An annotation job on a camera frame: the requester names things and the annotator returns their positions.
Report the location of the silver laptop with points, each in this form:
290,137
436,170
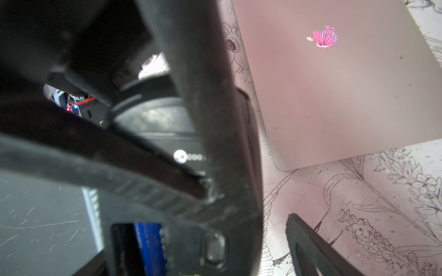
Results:
338,79

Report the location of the black wireless mouse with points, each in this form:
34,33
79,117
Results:
151,112

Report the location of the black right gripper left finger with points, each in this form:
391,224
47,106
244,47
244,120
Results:
79,198

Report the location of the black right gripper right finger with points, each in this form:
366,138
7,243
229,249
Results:
311,255

